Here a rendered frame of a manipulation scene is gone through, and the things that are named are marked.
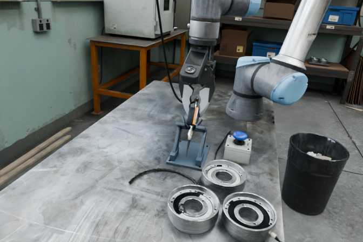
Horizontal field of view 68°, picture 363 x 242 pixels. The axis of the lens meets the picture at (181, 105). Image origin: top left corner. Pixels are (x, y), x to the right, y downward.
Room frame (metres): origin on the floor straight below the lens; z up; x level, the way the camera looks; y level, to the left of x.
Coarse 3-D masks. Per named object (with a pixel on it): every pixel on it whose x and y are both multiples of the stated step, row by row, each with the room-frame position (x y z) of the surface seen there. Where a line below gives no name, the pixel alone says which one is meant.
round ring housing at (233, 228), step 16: (240, 192) 0.47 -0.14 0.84; (224, 208) 0.42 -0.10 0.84; (240, 208) 0.44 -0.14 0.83; (256, 208) 0.44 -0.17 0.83; (272, 208) 0.43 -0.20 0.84; (224, 224) 0.40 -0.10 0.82; (256, 224) 0.40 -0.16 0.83; (272, 224) 0.39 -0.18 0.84; (240, 240) 0.38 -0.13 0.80; (256, 240) 0.37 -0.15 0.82
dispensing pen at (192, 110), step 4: (196, 100) 0.71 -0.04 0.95; (196, 104) 0.70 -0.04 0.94; (192, 108) 0.68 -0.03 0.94; (192, 112) 0.68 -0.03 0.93; (188, 116) 0.67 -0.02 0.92; (192, 116) 0.67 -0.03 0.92; (188, 120) 0.66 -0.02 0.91; (192, 120) 0.66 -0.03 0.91; (188, 124) 0.67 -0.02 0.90; (192, 124) 0.66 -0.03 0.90; (192, 128) 0.66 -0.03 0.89; (192, 132) 0.66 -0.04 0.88; (188, 136) 0.65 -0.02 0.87; (188, 140) 0.65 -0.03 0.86; (188, 144) 0.64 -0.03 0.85; (188, 148) 0.64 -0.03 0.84
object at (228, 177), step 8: (216, 160) 0.59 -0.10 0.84; (224, 160) 0.59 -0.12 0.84; (208, 168) 0.57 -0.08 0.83; (232, 168) 0.58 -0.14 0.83; (240, 168) 0.56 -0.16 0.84; (216, 176) 0.55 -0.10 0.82; (224, 176) 0.56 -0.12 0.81; (232, 176) 0.54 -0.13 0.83; (240, 176) 0.54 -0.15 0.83; (208, 184) 0.51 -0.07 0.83; (216, 184) 0.50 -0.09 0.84; (240, 184) 0.50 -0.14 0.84; (216, 192) 0.49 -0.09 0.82; (224, 192) 0.49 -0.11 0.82; (232, 192) 0.49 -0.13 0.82
